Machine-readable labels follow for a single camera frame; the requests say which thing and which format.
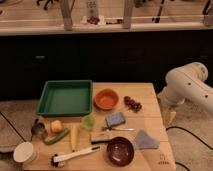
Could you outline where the grey towel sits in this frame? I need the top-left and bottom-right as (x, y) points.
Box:
(133, 130), (160, 150)

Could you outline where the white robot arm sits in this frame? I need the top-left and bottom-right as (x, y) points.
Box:
(157, 62), (213, 126)

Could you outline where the dark purple bowl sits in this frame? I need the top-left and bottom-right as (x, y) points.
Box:
(106, 137), (134, 167)

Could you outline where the orange red bowl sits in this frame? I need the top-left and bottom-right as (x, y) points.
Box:
(94, 89), (119, 110)

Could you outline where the bunch of dark grapes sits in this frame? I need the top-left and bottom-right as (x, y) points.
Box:
(124, 96), (142, 113)

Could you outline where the blue sponge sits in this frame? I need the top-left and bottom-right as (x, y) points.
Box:
(105, 112), (126, 127)

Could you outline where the metal spoon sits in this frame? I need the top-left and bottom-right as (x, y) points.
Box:
(101, 127), (135, 131)

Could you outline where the wooden block brush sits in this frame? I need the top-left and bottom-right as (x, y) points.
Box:
(90, 132), (110, 144)

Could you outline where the small green cup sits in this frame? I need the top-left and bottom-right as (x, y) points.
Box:
(81, 115), (95, 131)

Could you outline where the yellow corn cob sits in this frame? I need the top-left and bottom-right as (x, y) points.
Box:
(70, 125), (78, 152)

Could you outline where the green plastic tray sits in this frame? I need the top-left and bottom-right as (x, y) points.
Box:
(37, 80), (93, 117)

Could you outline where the orange yellow fruit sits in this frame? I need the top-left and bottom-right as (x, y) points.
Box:
(50, 120), (63, 134)

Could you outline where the green cucumber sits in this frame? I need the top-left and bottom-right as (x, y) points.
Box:
(43, 128), (70, 145)

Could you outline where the metal measuring cup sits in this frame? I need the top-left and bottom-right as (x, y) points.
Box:
(31, 119), (48, 140)

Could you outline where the black cable on floor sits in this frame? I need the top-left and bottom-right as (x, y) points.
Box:
(165, 125), (213, 171)

